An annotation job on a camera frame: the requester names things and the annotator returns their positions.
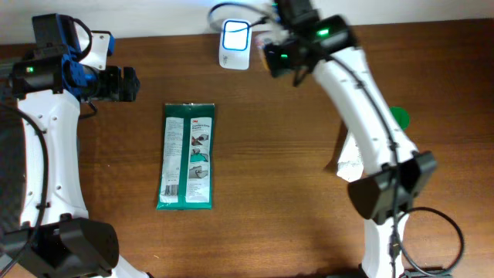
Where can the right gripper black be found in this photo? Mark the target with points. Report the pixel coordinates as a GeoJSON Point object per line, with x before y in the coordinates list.
{"type": "Point", "coordinates": [273, 61]}

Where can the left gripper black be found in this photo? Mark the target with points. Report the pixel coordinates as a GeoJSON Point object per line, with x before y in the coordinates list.
{"type": "Point", "coordinates": [120, 89]}

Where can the green 3M gloves packet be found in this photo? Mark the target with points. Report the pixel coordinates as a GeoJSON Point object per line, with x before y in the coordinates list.
{"type": "Point", "coordinates": [186, 172]}

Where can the white cream tube gold cap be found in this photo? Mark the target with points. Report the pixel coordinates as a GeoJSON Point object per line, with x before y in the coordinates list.
{"type": "Point", "coordinates": [350, 166]}

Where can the green capped bottle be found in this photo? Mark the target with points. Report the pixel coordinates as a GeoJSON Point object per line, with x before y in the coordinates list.
{"type": "Point", "coordinates": [401, 116]}

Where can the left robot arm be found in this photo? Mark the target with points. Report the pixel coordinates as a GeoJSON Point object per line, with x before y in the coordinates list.
{"type": "Point", "coordinates": [45, 226]}

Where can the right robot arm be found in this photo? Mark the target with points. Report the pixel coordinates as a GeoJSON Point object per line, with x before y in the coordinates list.
{"type": "Point", "coordinates": [395, 170]}

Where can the grey plastic mesh basket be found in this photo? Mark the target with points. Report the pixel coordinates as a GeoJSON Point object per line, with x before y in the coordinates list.
{"type": "Point", "coordinates": [12, 157]}

